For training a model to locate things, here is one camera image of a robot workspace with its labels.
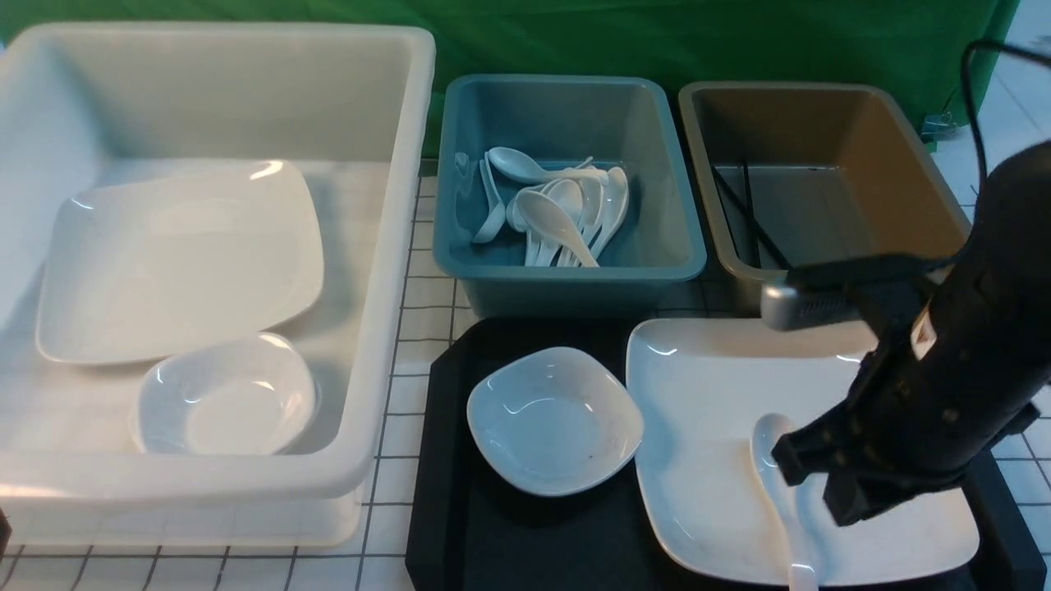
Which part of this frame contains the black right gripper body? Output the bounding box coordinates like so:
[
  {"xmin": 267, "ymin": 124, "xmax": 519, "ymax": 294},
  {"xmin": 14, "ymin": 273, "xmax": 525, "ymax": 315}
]
[{"xmin": 772, "ymin": 308, "xmax": 1040, "ymax": 527}]

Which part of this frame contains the white ceramic soup spoon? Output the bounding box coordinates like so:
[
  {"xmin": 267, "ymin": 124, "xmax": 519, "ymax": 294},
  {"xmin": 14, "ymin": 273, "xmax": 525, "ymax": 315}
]
[{"xmin": 750, "ymin": 413, "xmax": 819, "ymax": 590}]

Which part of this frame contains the black chopstick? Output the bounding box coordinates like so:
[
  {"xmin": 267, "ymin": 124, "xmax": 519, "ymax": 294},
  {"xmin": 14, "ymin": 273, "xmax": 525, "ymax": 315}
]
[
  {"xmin": 712, "ymin": 166, "xmax": 794, "ymax": 272},
  {"xmin": 741, "ymin": 157, "xmax": 763, "ymax": 268}
]

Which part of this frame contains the white square rice plate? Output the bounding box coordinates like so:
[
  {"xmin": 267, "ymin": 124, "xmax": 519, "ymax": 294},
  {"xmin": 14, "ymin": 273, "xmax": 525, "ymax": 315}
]
[{"xmin": 626, "ymin": 318, "xmax": 980, "ymax": 587}]

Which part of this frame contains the white square small bowl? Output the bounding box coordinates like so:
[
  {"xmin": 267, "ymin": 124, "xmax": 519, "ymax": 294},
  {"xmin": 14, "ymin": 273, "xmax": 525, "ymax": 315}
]
[{"xmin": 466, "ymin": 346, "xmax": 645, "ymax": 497}]

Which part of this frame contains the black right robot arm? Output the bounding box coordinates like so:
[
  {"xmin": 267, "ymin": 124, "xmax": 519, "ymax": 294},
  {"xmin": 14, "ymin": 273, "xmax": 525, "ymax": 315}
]
[{"xmin": 772, "ymin": 142, "xmax": 1050, "ymax": 527}]

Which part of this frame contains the white square plate in bin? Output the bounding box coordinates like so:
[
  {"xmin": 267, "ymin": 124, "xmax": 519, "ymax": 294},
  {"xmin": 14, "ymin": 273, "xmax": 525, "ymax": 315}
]
[{"xmin": 36, "ymin": 160, "xmax": 325, "ymax": 365}]

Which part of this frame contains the brown plastic bin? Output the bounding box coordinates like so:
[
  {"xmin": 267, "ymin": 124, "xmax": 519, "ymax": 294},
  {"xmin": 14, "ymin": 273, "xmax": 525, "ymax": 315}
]
[{"xmin": 678, "ymin": 81, "xmax": 970, "ymax": 317}]

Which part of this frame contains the black chopstick in bin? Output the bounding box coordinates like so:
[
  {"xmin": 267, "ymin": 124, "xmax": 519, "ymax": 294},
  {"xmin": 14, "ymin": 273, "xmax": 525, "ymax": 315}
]
[{"xmin": 712, "ymin": 166, "xmax": 794, "ymax": 272}]

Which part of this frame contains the metal binder clip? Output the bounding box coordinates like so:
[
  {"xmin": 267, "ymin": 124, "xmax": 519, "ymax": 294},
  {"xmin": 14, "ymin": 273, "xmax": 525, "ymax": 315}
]
[{"xmin": 920, "ymin": 113, "xmax": 960, "ymax": 143}]

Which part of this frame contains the green cloth backdrop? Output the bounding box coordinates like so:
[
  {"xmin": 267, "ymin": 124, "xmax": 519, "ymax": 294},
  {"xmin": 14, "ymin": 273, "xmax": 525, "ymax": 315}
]
[{"xmin": 2, "ymin": 1, "xmax": 1018, "ymax": 154}]

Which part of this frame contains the white spoon right side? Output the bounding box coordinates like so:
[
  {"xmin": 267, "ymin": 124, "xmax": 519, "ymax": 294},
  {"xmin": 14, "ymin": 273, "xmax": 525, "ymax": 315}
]
[{"xmin": 590, "ymin": 166, "xmax": 628, "ymax": 259}]

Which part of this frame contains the black plastic serving tray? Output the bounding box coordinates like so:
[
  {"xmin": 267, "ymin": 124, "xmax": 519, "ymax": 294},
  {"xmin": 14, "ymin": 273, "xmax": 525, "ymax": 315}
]
[{"xmin": 406, "ymin": 318, "xmax": 1046, "ymax": 590}]

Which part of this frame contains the teal plastic bin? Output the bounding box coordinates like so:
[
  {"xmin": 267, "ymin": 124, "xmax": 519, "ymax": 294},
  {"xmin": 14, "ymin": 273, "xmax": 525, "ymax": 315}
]
[{"xmin": 432, "ymin": 74, "xmax": 707, "ymax": 318}]

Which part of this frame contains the white spoon front centre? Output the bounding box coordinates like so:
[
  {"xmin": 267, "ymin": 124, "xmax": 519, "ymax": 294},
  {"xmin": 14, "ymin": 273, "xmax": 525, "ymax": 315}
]
[{"xmin": 516, "ymin": 190, "xmax": 599, "ymax": 267}]

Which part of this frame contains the white spoon left side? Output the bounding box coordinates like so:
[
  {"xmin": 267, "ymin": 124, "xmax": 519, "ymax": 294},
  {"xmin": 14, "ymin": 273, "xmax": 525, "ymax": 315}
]
[{"xmin": 472, "ymin": 151, "xmax": 506, "ymax": 245}]

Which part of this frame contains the white spoon top horizontal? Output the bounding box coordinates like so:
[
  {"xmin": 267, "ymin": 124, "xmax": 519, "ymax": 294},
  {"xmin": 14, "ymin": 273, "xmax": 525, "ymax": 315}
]
[{"xmin": 485, "ymin": 147, "xmax": 609, "ymax": 185}]

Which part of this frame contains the white small bowl in bin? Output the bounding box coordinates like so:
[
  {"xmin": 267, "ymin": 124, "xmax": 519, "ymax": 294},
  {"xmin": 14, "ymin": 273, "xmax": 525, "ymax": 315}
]
[{"xmin": 128, "ymin": 332, "xmax": 322, "ymax": 456}]

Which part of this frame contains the large white plastic bin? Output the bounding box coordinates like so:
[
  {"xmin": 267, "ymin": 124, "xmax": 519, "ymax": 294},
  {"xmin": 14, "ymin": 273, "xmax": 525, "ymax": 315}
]
[{"xmin": 2, "ymin": 21, "xmax": 435, "ymax": 553}]

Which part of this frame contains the black camera cable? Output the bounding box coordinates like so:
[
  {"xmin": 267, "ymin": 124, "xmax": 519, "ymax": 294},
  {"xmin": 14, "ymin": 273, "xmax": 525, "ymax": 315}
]
[{"xmin": 961, "ymin": 39, "xmax": 1051, "ymax": 191}]

